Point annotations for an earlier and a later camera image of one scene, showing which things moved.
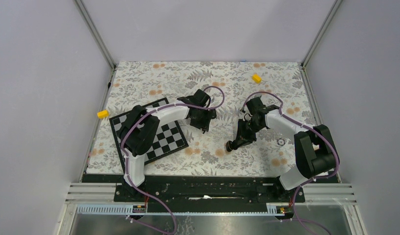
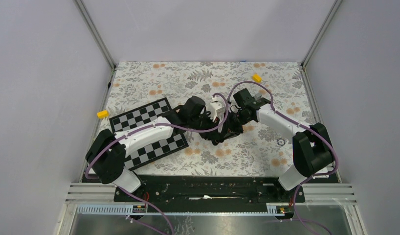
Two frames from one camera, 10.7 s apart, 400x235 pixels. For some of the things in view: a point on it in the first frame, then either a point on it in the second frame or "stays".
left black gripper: x=204 y=124 to x=211 y=135
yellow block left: x=102 y=114 stays
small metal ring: x=280 y=141 stays
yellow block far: x=256 y=78 stays
